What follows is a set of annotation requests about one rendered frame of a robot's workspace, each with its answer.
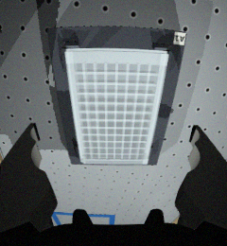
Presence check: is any dark grey rectangular frame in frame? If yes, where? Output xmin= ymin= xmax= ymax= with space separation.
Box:
xmin=47 ymin=26 xmax=186 ymax=166

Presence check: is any blue tape outline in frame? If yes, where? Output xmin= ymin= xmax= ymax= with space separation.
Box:
xmin=52 ymin=212 xmax=115 ymax=225

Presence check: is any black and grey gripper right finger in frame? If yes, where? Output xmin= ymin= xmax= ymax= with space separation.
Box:
xmin=175 ymin=125 xmax=227 ymax=246

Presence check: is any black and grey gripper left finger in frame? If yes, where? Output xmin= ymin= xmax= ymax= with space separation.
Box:
xmin=0 ymin=123 xmax=58 ymax=246

